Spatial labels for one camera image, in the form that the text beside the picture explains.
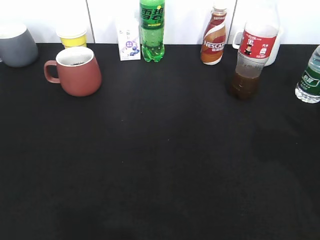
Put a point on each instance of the red ceramic mug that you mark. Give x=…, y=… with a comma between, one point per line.
x=77, y=71

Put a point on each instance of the cola bottle red label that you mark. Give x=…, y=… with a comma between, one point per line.
x=258, y=37

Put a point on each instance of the green sprite bottle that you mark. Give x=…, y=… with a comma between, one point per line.
x=152, y=28

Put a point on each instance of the yellow paper cup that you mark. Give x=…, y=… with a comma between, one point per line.
x=72, y=36

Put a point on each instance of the nescafe coffee bottle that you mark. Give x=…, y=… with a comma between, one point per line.
x=214, y=37

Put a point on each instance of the white blueberry milk carton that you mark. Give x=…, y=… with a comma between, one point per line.
x=128, y=37

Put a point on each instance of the white ceramic mug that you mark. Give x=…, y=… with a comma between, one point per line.
x=273, y=54

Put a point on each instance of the green label water bottle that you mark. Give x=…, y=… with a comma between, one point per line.
x=308, y=87

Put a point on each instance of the grey ceramic mug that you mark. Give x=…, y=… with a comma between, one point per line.
x=17, y=46

